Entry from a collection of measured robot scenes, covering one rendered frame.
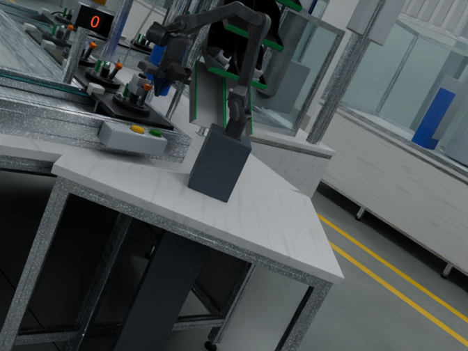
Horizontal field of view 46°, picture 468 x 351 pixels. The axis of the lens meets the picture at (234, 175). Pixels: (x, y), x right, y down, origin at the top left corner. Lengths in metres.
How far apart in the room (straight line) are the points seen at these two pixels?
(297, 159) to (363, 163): 2.42
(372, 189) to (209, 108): 3.76
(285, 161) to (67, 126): 1.87
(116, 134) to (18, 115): 0.28
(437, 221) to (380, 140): 0.96
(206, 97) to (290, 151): 1.28
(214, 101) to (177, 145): 0.30
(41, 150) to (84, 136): 0.18
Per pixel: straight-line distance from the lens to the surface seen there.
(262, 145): 3.18
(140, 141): 1.79
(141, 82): 1.99
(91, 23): 1.97
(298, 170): 3.49
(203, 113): 2.12
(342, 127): 5.95
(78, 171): 1.61
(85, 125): 1.78
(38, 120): 1.71
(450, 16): 10.79
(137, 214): 1.63
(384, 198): 5.69
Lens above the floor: 1.45
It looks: 16 degrees down
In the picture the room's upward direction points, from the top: 25 degrees clockwise
